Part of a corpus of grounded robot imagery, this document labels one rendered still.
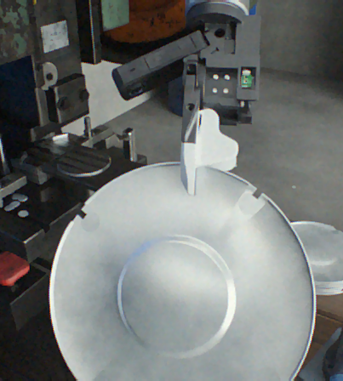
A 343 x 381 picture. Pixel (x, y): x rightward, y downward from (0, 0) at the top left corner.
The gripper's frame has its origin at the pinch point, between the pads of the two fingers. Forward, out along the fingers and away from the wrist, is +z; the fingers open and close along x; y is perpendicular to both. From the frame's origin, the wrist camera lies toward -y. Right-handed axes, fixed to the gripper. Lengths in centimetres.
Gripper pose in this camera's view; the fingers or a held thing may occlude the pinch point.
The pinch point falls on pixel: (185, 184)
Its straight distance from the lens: 50.7
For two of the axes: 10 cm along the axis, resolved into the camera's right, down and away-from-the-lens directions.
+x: 0.9, 2.1, 9.7
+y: 9.9, 0.6, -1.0
